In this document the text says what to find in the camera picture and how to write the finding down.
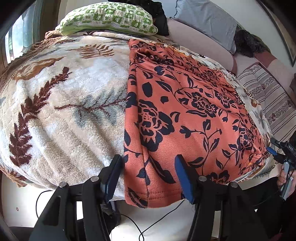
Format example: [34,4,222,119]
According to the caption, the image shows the orange floral garment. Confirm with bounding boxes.
[124,39,271,208]

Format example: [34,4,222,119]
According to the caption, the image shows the leaf pattern fleece blanket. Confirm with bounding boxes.
[0,31,275,202]

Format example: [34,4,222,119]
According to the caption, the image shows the dark furry item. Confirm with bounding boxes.
[234,30,268,58]

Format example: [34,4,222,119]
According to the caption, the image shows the green patterned pillow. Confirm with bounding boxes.
[56,1,158,36]

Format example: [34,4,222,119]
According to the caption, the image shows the grey pillow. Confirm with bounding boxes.
[174,0,237,54]

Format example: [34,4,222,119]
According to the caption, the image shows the window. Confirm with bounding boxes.
[4,1,43,63]

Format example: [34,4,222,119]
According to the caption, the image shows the striped floral bedsheet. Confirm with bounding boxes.
[237,63,296,142]

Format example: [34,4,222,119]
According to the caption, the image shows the pink quilted mattress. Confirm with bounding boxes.
[167,19,295,101]

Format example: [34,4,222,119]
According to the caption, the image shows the right hand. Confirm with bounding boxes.
[277,165,296,197]

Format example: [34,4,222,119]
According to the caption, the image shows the black clothing pile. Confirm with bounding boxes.
[111,0,169,36]

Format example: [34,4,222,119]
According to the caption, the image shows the black cable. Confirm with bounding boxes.
[35,189,186,241]

